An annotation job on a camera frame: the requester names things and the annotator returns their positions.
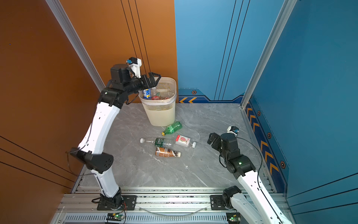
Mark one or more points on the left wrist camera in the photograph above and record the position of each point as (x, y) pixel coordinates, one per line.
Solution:
(135, 64)

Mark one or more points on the aluminium frame post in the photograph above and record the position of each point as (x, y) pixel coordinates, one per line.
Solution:
(69, 30)
(279, 25)

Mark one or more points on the brown label bottle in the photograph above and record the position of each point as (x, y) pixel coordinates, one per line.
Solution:
(165, 152)

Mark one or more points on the clear bottle dark green label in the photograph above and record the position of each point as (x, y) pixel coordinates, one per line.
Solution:
(158, 142)

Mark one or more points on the small green bottle yellow cap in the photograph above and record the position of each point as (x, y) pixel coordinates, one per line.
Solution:
(176, 126)

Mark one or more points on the cream slatted waste bin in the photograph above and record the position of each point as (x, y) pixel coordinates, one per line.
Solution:
(161, 113)

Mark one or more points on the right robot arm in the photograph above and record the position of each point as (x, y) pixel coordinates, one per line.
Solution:
(263, 209)

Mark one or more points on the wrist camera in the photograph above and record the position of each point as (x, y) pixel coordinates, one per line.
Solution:
(233, 129)
(135, 64)

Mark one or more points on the left aluminium frame post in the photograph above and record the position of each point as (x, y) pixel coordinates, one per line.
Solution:
(69, 30)

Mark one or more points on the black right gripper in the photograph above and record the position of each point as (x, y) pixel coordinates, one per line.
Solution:
(218, 140)

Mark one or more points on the white red juice carton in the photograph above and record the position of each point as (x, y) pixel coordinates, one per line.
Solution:
(185, 141)

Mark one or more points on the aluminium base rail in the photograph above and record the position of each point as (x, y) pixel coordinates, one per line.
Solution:
(147, 205)

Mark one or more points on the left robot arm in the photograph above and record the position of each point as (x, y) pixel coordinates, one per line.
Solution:
(90, 149)

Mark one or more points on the right aluminium frame post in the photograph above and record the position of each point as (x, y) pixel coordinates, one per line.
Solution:
(279, 25)

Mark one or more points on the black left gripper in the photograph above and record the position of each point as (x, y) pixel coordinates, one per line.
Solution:
(152, 84)

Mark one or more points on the pepsi bottle blue cap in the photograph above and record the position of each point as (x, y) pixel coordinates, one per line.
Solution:
(147, 93)

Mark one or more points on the red green label bottle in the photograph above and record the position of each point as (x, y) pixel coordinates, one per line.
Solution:
(156, 96)

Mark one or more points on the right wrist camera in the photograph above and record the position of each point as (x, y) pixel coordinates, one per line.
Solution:
(233, 129)

